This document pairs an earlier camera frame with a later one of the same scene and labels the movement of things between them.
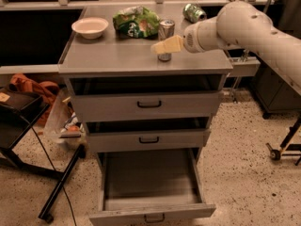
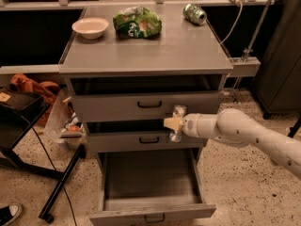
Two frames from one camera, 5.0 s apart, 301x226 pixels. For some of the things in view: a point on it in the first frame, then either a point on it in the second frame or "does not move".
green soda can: (193, 13) does not move
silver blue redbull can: (166, 31) to (179, 112)
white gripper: (190, 40) to (190, 125)
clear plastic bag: (65, 125) does not move
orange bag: (47, 90) does not move
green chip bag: (136, 22) does not move
